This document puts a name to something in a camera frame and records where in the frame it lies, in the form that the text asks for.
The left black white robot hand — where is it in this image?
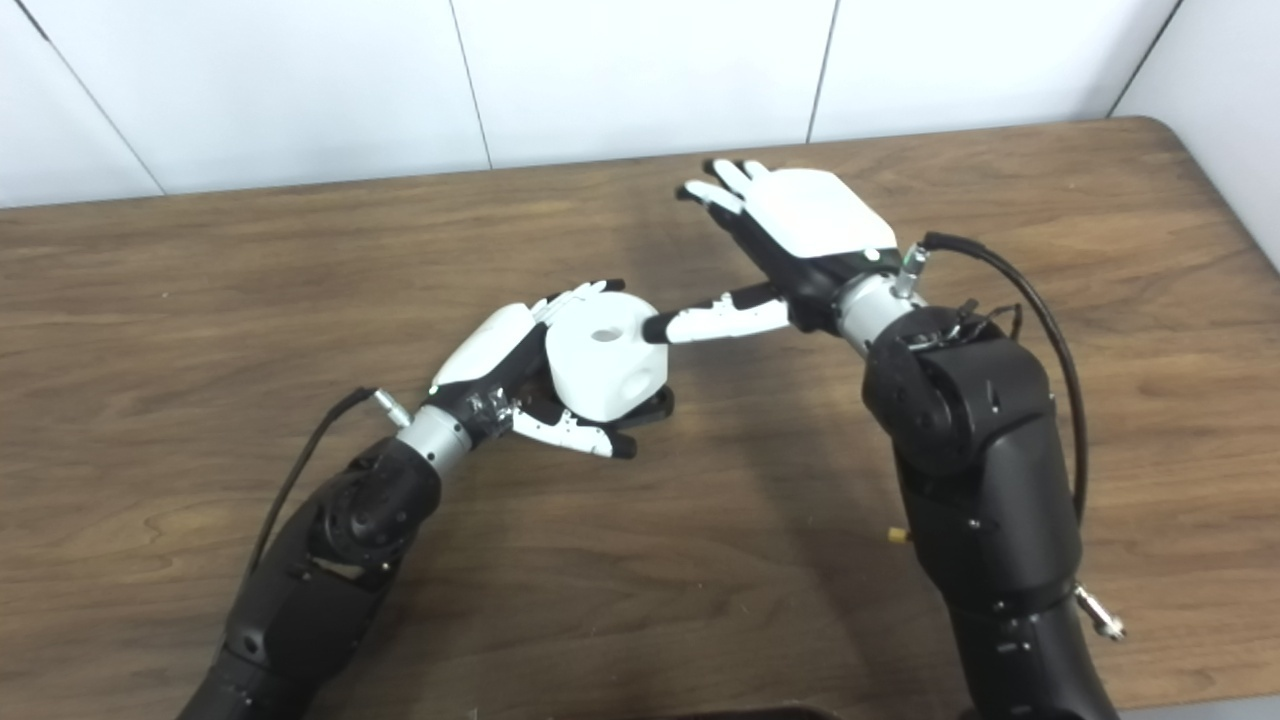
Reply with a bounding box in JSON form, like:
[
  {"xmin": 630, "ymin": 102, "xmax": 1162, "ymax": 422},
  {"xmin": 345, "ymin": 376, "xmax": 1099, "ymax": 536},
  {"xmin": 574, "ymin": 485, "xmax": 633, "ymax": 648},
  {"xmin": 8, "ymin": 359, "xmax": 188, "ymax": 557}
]
[{"xmin": 428, "ymin": 280, "xmax": 641, "ymax": 461}]

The black plastic holder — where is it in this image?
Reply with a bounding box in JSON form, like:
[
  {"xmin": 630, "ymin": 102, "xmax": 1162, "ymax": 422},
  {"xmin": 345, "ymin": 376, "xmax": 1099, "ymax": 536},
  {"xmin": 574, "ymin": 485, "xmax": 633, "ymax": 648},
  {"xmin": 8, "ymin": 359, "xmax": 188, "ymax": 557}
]
[{"xmin": 520, "ymin": 385, "xmax": 677, "ymax": 434}]

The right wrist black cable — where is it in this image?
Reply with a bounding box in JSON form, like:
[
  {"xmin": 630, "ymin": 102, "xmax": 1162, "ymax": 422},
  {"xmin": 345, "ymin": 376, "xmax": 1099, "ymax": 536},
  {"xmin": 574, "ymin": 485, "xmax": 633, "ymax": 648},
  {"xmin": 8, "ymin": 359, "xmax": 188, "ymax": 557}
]
[{"xmin": 893, "ymin": 232, "xmax": 1126, "ymax": 641}]

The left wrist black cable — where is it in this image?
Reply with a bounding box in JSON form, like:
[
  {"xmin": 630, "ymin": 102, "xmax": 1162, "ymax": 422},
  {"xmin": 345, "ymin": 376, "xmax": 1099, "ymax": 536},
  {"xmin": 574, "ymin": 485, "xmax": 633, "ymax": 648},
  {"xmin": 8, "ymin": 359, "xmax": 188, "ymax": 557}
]
[{"xmin": 245, "ymin": 388, "xmax": 411, "ymax": 581}]

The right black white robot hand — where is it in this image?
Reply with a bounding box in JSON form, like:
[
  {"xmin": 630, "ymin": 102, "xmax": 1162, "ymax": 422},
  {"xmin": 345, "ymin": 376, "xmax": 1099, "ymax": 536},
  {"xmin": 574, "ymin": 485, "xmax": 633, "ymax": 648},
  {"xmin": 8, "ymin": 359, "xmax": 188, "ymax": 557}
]
[{"xmin": 645, "ymin": 158, "xmax": 899, "ymax": 346}]

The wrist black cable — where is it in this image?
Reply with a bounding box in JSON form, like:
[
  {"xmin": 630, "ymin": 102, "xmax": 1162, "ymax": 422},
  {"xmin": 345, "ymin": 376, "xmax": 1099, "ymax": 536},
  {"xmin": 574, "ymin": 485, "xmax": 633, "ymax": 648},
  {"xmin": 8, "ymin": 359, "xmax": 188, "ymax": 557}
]
[
  {"xmin": 893, "ymin": 232, "xmax": 1126, "ymax": 641},
  {"xmin": 245, "ymin": 388, "xmax": 411, "ymax": 581}
]

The round white plastic piece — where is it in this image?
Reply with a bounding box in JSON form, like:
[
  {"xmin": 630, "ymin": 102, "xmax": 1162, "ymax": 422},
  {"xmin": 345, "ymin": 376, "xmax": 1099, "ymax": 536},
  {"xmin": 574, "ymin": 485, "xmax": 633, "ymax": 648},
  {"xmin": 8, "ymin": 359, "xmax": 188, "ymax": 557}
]
[{"xmin": 546, "ymin": 291, "xmax": 671, "ymax": 423}]

